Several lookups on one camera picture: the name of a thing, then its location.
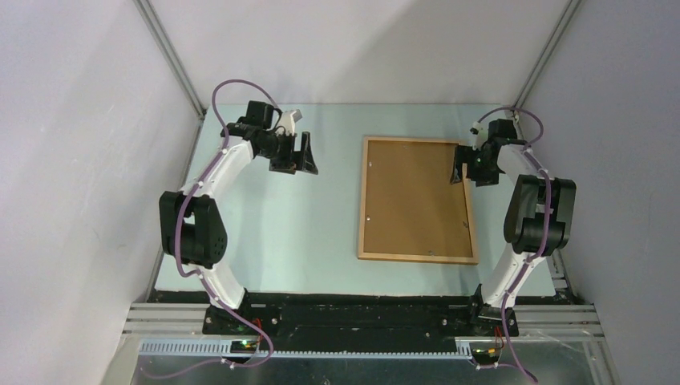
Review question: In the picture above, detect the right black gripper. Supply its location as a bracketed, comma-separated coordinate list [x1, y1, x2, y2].
[450, 144, 499, 187]

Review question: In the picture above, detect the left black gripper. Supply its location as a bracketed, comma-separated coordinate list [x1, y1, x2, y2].
[257, 131, 317, 175]

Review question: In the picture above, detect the brown cardboard backing board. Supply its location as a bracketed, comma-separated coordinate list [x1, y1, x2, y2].
[363, 140, 475, 258]

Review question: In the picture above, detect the light wooden picture frame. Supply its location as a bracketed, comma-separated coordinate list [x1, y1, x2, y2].
[357, 136, 480, 266]

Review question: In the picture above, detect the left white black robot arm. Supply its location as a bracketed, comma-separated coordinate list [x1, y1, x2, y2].
[159, 101, 318, 334]

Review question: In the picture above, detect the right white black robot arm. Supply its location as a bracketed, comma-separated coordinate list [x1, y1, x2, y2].
[450, 119, 577, 335]

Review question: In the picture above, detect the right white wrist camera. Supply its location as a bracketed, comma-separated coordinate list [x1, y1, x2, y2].
[470, 121, 488, 150]

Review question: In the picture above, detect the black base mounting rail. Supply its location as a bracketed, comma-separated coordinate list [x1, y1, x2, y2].
[202, 293, 519, 354]

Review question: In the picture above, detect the aluminium extrusion frame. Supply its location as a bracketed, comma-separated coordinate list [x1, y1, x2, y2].
[103, 292, 620, 384]

